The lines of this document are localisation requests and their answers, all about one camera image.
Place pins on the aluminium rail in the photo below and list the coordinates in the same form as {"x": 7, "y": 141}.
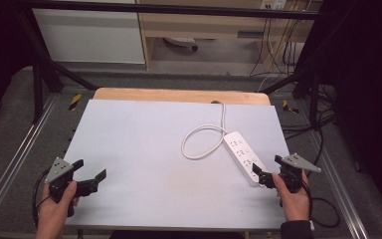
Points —
{"x": 340, "y": 186}
{"x": 16, "y": 156}

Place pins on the black metal frame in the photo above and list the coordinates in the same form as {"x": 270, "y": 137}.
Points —
{"x": 179, "y": 10}

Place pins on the white device under desk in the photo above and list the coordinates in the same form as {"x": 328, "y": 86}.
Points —
{"x": 180, "y": 41}

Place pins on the person's left hand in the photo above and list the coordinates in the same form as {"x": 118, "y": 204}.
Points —
{"x": 53, "y": 215}

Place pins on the black curtain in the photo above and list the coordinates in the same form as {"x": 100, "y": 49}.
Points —
{"x": 368, "y": 83}

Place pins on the white power strip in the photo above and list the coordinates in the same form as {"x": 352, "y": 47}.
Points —
{"x": 243, "y": 154}

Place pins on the wooden table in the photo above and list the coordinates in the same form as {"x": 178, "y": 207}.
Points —
{"x": 179, "y": 95}

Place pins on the person's right hand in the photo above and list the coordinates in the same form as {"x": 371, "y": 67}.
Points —
{"x": 295, "y": 205}

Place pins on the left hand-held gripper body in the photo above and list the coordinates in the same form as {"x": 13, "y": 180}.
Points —
{"x": 59, "y": 167}

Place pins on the yellow black tape marker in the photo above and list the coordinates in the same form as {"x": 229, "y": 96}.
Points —
{"x": 75, "y": 101}
{"x": 289, "y": 107}

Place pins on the white cabinet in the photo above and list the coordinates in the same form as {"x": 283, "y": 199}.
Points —
{"x": 89, "y": 36}

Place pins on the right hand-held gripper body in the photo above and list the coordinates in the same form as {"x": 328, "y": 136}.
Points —
{"x": 295, "y": 166}

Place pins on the white wall socket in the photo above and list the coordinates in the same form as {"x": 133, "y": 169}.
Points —
{"x": 273, "y": 4}

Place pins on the white table board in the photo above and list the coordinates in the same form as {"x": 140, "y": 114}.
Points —
{"x": 152, "y": 172}

